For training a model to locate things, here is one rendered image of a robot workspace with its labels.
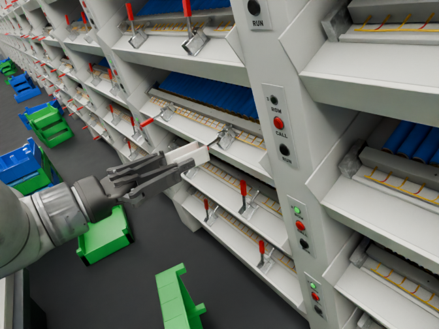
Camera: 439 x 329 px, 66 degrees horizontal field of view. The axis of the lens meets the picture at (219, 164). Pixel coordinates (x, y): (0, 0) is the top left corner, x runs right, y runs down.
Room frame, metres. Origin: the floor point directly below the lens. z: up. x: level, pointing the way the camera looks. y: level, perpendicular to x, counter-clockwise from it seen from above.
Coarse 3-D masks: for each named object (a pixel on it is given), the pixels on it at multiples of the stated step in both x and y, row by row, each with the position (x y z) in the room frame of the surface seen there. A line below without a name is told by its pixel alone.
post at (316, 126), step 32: (288, 0) 0.36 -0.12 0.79; (256, 32) 0.41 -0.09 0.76; (256, 64) 0.42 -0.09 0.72; (288, 64) 0.37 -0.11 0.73; (256, 96) 0.43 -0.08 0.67; (288, 96) 0.38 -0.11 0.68; (320, 128) 0.37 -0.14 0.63; (320, 160) 0.36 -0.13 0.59; (288, 192) 0.41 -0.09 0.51; (288, 224) 0.43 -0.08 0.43; (320, 224) 0.36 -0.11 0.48; (320, 256) 0.37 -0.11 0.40; (320, 320) 0.40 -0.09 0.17
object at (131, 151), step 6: (120, 138) 1.64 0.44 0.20; (126, 138) 1.63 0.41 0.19; (114, 144) 1.62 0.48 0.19; (120, 144) 1.63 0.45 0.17; (126, 144) 1.63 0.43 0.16; (132, 144) 1.59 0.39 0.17; (120, 150) 1.62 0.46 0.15; (126, 150) 1.58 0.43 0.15; (132, 150) 1.54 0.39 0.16; (138, 150) 1.50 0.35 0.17; (126, 156) 1.53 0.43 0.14; (132, 156) 1.46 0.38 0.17; (138, 156) 1.46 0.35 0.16; (144, 156) 1.40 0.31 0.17; (168, 192) 1.08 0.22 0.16
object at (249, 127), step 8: (152, 88) 0.99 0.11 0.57; (152, 96) 0.98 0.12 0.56; (160, 96) 0.91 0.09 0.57; (168, 96) 0.88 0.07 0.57; (176, 104) 0.83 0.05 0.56; (184, 104) 0.79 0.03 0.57; (192, 104) 0.76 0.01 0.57; (200, 104) 0.74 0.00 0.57; (176, 112) 0.81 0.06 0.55; (184, 112) 0.78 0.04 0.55; (200, 112) 0.72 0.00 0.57; (208, 112) 0.69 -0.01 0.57; (216, 112) 0.67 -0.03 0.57; (224, 112) 0.65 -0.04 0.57; (216, 120) 0.66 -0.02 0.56; (224, 120) 0.63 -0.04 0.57; (232, 120) 0.61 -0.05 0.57; (240, 120) 0.59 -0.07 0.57; (240, 128) 0.58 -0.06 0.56; (248, 128) 0.56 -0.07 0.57; (256, 128) 0.54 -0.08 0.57; (256, 136) 0.54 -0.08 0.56
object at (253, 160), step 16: (144, 80) 1.01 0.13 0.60; (160, 80) 1.03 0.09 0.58; (144, 96) 1.00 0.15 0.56; (144, 112) 0.95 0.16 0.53; (176, 128) 0.77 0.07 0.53; (192, 128) 0.72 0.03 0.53; (208, 128) 0.68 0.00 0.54; (240, 144) 0.57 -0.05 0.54; (256, 144) 0.54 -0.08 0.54; (224, 160) 0.62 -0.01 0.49; (240, 160) 0.53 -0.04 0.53; (256, 160) 0.50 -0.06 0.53; (256, 176) 0.51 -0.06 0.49; (272, 176) 0.44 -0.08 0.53
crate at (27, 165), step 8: (32, 144) 1.49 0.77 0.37; (16, 152) 1.48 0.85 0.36; (24, 152) 1.49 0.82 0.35; (40, 152) 1.47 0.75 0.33; (8, 160) 1.47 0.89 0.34; (24, 160) 1.46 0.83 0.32; (32, 160) 1.31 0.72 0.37; (40, 160) 1.38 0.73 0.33; (0, 168) 1.45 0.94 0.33; (8, 168) 1.29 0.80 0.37; (16, 168) 1.29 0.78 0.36; (24, 168) 1.30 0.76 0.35; (32, 168) 1.31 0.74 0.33; (0, 176) 1.28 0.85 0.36; (8, 176) 1.28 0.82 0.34; (16, 176) 1.29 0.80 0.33
